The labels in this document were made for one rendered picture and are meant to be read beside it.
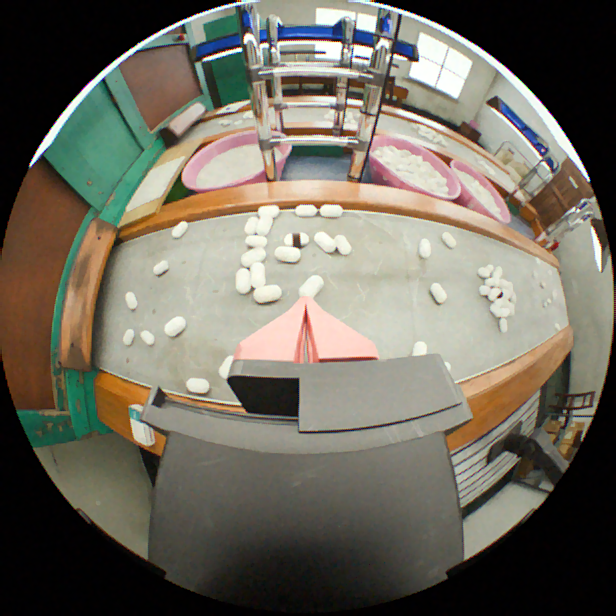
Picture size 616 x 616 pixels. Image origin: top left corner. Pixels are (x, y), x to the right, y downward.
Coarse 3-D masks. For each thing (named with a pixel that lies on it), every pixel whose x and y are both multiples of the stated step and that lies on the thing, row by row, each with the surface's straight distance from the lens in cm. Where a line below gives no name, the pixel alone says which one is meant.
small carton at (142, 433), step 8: (136, 408) 34; (136, 416) 34; (136, 424) 35; (144, 424) 33; (136, 432) 36; (144, 432) 34; (152, 432) 35; (136, 440) 37; (144, 440) 35; (152, 440) 35
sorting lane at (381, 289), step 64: (128, 256) 50; (192, 256) 34; (320, 256) 28; (384, 256) 30; (448, 256) 39; (512, 256) 67; (128, 320) 41; (192, 320) 30; (256, 320) 25; (384, 320) 27; (448, 320) 33; (512, 320) 53
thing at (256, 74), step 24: (240, 24) 30; (384, 24) 31; (384, 48) 30; (264, 72) 29; (288, 72) 29; (312, 72) 29; (336, 72) 29; (360, 72) 30; (384, 72) 30; (264, 96) 30; (264, 120) 31; (360, 120) 32; (264, 144) 32; (288, 144) 33; (336, 144) 33; (360, 144) 33; (264, 168) 35; (360, 168) 36
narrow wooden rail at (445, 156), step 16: (240, 128) 66; (272, 128) 60; (288, 128) 60; (304, 128) 60; (320, 128) 60; (352, 128) 62; (208, 144) 66; (448, 160) 78; (464, 160) 86; (528, 208) 132
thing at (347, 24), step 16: (272, 16) 56; (272, 32) 53; (352, 32) 55; (272, 48) 53; (352, 48) 55; (272, 64) 53; (288, 64) 53; (304, 64) 53; (320, 64) 53; (336, 64) 53; (272, 80) 53; (336, 96) 55; (336, 112) 56; (336, 128) 57; (304, 144) 59; (320, 144) 59
